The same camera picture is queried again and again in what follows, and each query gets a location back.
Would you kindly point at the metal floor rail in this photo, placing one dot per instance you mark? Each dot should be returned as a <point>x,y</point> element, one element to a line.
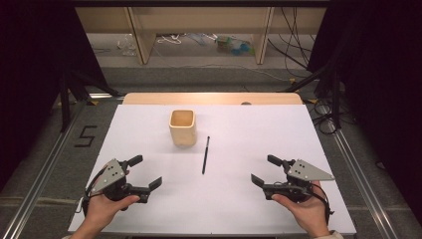
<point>33,195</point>
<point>361,179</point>

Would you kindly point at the clear plastic wrapping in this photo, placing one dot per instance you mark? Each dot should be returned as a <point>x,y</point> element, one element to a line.
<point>127,46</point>

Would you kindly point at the white table board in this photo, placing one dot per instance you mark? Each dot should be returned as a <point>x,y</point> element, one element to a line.
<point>232,199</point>

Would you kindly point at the person's right hand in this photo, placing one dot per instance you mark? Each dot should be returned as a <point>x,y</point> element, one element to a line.
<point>310,214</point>

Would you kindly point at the light wooden table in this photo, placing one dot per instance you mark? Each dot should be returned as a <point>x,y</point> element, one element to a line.
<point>212,98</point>

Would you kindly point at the light wooden shelf unit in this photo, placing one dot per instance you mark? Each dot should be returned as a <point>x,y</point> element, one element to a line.
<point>199,20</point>

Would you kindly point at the dark round table grommet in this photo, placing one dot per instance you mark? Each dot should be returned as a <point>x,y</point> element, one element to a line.
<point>246,103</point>

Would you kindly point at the black pen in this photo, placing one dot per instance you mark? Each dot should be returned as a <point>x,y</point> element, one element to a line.
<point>205,156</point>

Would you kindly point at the person's left hand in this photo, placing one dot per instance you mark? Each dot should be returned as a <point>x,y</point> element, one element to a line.
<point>103,210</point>

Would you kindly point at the clear bag of coloured things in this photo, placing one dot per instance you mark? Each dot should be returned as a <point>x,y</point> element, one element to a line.
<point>232,46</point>

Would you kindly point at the square wooden pen holder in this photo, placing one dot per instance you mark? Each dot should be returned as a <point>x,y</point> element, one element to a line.
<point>182,134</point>

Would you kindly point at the black tripod stand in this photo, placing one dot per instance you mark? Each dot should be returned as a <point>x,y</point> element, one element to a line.
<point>64,106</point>
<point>336,99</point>

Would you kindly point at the dark curtain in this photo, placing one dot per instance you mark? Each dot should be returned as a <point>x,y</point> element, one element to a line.
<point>30,66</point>
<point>381,83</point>

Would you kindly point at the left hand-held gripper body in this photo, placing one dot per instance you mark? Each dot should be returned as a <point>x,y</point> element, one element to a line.
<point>111,174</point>

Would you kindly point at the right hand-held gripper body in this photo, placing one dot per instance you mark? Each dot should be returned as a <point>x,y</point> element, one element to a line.
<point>307,172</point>

